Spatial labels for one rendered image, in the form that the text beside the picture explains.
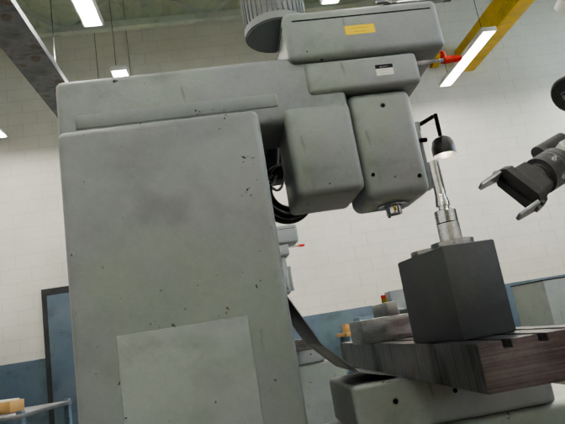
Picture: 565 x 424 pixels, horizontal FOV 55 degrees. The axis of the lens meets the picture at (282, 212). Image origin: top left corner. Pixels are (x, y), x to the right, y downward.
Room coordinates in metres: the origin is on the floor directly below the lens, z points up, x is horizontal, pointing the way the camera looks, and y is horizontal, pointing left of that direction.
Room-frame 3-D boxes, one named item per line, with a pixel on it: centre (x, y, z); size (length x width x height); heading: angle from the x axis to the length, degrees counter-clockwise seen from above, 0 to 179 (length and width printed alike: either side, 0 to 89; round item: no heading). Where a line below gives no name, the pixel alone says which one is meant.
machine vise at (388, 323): (1.71, -0.33, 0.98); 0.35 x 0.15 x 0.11; 99
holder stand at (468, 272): (1.20, -0.33, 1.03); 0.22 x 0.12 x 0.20; 14
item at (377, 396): (1.56, -0.32, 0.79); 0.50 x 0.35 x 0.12; 97
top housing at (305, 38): (1.56, -0.31, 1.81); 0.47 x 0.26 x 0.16; 97
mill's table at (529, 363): (1.56, -0.32, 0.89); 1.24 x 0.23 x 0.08; 7
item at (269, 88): (1.50, 0.17, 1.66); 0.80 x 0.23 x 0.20; 97
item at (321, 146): (1.54, -0.13, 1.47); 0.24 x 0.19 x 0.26; 7
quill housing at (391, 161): (1.56, -0.32, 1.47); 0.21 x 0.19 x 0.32; 7
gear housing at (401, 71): (1.55, -0.28, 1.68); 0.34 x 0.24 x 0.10; 97
